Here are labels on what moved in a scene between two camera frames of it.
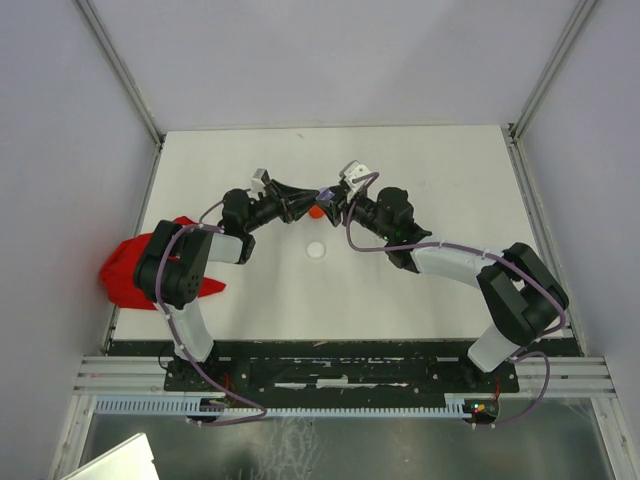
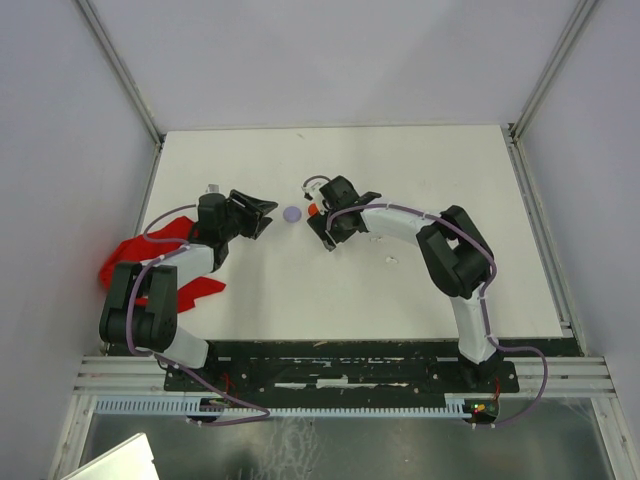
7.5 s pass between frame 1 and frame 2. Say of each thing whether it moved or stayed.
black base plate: stayed
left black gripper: moved
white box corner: stayed
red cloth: stayed
